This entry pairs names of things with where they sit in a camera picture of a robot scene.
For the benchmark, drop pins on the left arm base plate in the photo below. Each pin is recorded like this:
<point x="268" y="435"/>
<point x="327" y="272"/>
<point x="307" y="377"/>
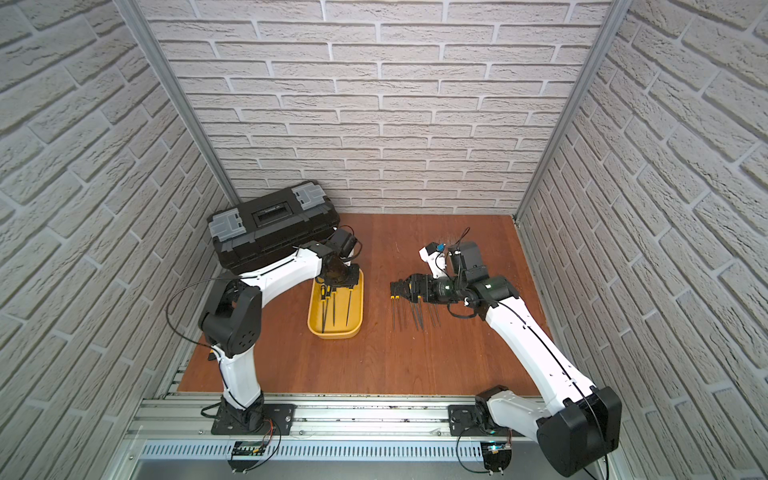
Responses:
<point x="256" y="420"/>

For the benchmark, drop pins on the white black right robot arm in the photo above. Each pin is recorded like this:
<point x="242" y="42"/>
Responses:
<point x="574" y="422"/>

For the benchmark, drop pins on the aluminium front rail frame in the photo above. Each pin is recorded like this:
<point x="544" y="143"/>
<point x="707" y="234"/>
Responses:
<point x="331" y="437"/>

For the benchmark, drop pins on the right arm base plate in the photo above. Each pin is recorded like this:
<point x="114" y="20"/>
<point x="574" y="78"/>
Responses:
<point x="471" y="420"/>

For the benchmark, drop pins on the right controller board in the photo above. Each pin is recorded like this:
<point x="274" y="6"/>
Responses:
<point x="496" y="456"/>

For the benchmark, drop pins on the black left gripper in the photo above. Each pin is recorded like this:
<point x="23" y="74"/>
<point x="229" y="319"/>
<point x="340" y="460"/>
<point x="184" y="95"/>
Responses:
<point x="339" y="279"/>

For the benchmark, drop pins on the black plastic toolbox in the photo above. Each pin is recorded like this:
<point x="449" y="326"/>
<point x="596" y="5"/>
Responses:
<point x="259" y="232"/>

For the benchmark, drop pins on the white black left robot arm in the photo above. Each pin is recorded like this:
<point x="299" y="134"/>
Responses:
<point x="232" y="321"/>

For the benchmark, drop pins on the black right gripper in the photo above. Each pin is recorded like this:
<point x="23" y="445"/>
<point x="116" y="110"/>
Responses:
<point x="427" y="285"/>

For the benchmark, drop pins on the left controller board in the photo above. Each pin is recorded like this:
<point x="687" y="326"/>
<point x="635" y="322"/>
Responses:
<point x="248" y="455"/>

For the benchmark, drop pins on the controller board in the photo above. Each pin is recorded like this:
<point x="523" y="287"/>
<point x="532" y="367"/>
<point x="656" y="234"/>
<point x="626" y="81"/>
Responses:
<point x="496" y="456"/>
<point x="248" y="455"/>

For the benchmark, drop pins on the yellow plastic tray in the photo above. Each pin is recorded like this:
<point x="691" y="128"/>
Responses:
<point x="336" y="313"/>

